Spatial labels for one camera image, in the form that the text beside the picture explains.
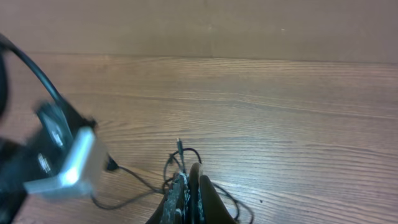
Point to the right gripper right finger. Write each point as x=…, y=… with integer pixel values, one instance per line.
x=204, y=203

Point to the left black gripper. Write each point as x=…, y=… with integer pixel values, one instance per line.
x=41, y=157

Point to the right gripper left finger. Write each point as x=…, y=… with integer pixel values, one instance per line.
x=172, y=208

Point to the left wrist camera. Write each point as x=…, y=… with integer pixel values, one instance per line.
x=79, y=174

